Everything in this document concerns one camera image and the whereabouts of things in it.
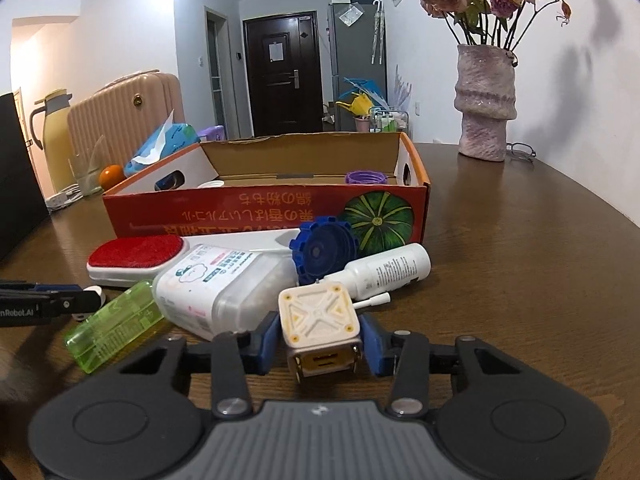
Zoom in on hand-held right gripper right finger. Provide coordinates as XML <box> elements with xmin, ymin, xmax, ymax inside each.
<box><xmin>361</xmin><ymin>313</ymin><xmax>523</xmax><ymax>420</ymax></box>

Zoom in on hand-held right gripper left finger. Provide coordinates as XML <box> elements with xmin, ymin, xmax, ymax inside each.
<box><xmin>117</xmin><ymin>311</ymin><xmax>282</xmax><ymax>420</ymax></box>

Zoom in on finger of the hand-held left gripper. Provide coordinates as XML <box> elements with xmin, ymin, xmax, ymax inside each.
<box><xmin>0</xmin><ymin>282</ymin><xmax>84</xmax><ymax>296</ymax></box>
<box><xmin>37</xmin><ymin>288</ymin><xmax>103</xmax><ymax>320</ymax></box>

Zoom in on white round lid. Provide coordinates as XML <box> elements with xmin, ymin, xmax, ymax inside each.
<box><xmin>75</xmin><ymin>285</ymin><xmax>107</xmax><ymax>322</ymax></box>

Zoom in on green transparent spray bottle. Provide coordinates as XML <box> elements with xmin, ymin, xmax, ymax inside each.
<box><xmin>64</xmin><ymin>280</ymin><xmax>167</xmax><ymax>375</ymax></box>

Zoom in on white plastic bottle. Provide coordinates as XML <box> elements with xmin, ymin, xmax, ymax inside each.
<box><xmin>324</xmin><ymin>242</ymin><xmax>432</xmax><ymax>306</ymax></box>

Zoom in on white plastic wipes container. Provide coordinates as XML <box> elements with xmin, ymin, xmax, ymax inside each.
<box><xmin>152</xmin><ymin>243</ymin><xmax>301</xmax><ymax>341</ymax></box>

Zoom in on orange cardboard box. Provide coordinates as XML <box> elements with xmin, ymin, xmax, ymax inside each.
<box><xmin>102</xmin><ymin>131</ymin><xmax>431</xmax><ymax>261</ymax></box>

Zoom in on red lint brush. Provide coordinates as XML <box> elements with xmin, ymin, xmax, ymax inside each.
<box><xmin>86</xmin><ymin>234</ymin><xmax>187</xmax><ymax>288</ymax></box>

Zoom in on blue gear-shaped cap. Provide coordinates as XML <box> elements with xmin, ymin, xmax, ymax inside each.
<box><xmin>290</xmin><ymin>216</ymin><xmax>361</xmax><ymax>286</ymax></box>

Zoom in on black monitor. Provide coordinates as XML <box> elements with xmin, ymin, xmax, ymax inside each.
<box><xmin>0</xmin><ymin>92</ymin><xmax>51</xmax><ymax>263</ymax></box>

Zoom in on clear drinking glass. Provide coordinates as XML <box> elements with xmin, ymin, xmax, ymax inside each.
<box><xmin>67</xmin><ymin>135</ymin><xmax>108</xmax><ymax>197</ymax></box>

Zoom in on orange fruit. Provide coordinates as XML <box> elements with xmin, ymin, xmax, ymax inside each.
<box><xmin>98</xmin><ymin>164</ymin><xmax>125</xmax><ymax>192</ymax></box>

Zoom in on yellow thermos jug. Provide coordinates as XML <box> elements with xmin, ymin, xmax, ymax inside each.
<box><xmin>29</xmin><ymin>89</ymin><xmax>76</xmax><ymax>196</ymax></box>

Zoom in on purple ribbed cap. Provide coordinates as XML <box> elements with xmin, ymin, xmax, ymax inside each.
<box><xmin>345</xmin><ymin>170</ymin><xmax>389</xmax><ymax>186</ymax></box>

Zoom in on blue tissue pack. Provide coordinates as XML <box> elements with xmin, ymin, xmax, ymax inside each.
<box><xmin>123</xmin><ymin>109</ymin><xmax>202</xmax><ymax>178</ymax></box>

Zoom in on pink ribbed suitcase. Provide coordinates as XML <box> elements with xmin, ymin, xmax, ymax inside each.
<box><xmin>66</xmin><ymin>72</ymin><xmax>182</xmax><ymax>171</ymax></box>

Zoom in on dark entrance door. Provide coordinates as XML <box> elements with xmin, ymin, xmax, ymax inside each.
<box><xmin>242</xmin><ymin>10</ymin><xmax>325</xmax><ymax>137</ymax></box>

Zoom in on eyeglasses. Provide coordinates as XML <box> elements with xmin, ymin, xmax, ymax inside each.
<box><xmin>506</xmin><ymin>142</ymin><xmax>537</xmax><ymax>163</ymax></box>

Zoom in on yellow watering can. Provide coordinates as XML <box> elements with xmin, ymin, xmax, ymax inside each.
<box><xmin>335</xmin><ymin>94</ymin><xmax>373</xmax><ymax>117</ymax></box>

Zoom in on purple feather decoration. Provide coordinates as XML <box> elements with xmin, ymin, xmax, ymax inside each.
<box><xmin>392</xmin><ymin>65</ymin><xmax>413</xmax><ymax>111</ymax></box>

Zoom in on blue plastic umbrella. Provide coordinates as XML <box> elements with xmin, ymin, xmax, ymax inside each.
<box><xmin>344</xmin><ymin>77</ymin><xmax>388</xmax><ymax>108</ymax></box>

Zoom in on pink textured vase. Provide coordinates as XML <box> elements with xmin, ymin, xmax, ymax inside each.
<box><xmin>453</xmin><ymin>44</ymin><xmax>517</xmax><ymax>162</ymax></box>

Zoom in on glass panel interior door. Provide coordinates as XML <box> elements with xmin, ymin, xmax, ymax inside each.
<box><xmin>206</xmin><ymin>10</ymin><xmax>231</xmax><ymax>133</ymax></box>

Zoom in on grey refrigerator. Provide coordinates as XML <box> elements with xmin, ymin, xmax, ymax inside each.
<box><xmin>327</xmin><ymin>0</ymin><xmax>388</xmax><ymax>132</ymax></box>

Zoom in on white folded umbrella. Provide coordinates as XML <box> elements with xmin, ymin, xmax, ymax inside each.
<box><xmin>371</xmin><ymin>0</ymin><xmax>387</xmax><ymax>65</ymax></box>

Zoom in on wire storage cart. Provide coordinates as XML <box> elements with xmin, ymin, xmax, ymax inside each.
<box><xmin>370</xmin><ymin>107</ymin><xmax>412</xmax><ymax>136</ymax></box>

